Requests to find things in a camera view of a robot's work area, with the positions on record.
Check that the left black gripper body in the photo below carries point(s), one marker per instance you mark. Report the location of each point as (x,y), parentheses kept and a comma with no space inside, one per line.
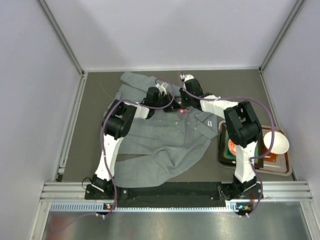
(168,102)

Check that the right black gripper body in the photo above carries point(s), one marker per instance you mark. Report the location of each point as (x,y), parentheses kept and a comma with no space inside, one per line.
(185,100)

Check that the grey button-up shirt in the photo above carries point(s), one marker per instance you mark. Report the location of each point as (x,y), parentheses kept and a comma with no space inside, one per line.
(163,147)

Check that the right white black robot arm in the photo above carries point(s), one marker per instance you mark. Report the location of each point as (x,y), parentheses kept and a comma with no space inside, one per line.
(243,128)

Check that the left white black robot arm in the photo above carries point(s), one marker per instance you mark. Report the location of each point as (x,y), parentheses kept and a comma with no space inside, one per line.
(116,124)

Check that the red white patterned dish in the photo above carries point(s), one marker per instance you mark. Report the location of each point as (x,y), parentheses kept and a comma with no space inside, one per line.
(231,147)

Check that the black square plate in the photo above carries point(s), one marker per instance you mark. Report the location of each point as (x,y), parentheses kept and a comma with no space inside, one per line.
(225,158)

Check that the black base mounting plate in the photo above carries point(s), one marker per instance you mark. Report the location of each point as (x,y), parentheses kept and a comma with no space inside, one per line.
(216,191)

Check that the silver metal tray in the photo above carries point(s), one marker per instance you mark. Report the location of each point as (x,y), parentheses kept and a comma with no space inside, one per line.
(273,164)

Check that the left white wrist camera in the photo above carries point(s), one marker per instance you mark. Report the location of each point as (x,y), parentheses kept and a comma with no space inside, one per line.
(162,87)

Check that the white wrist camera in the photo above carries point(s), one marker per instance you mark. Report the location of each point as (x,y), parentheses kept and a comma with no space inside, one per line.
(162,87)
(186,77)

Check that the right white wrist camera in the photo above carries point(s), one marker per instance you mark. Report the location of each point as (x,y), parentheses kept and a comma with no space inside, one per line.
(186,77)

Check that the grey slotted cable duct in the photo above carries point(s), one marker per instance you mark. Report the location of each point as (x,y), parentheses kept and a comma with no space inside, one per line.
(102,207)

